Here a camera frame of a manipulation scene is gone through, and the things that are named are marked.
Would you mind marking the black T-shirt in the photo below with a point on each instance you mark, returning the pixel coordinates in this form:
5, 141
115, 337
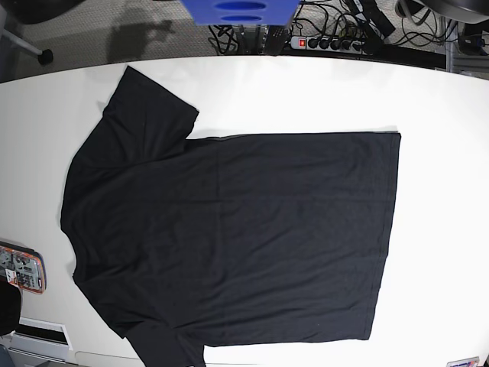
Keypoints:
185, 243

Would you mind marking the black power adapter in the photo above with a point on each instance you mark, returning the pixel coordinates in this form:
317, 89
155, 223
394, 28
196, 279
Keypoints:
275, 39

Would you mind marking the white power strip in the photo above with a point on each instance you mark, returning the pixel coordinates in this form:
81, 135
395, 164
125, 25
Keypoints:
336, 44

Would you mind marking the blue plastic bin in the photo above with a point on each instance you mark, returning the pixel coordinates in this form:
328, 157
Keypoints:
236, 12

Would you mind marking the office chair base leg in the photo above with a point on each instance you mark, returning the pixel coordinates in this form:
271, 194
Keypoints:
44, 57

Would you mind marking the orange clear electronics case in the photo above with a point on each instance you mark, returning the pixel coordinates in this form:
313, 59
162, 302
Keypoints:
23, 268

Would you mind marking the white flat box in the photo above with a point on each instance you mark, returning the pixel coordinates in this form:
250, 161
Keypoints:
41, 339

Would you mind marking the black chair seat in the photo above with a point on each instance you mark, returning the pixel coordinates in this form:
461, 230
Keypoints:
10, 308

